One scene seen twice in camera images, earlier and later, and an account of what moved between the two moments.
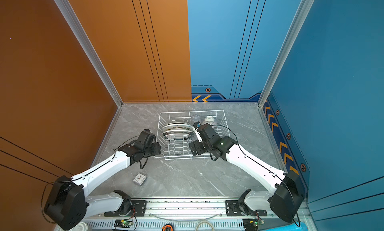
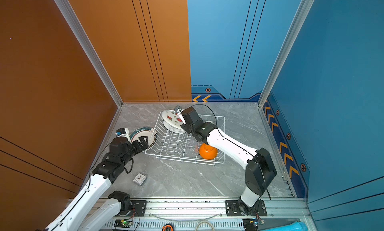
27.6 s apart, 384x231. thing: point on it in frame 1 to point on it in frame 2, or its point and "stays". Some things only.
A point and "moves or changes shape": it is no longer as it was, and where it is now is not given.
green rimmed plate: (177, 131) moves or changes shape
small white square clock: (139, 178) stays
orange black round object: (167, 227) stays
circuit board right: (252, 224) stays
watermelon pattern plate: (177, 126) moves or changes shape
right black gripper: (197, 144) to (185, 128)
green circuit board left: (123, 223) stays
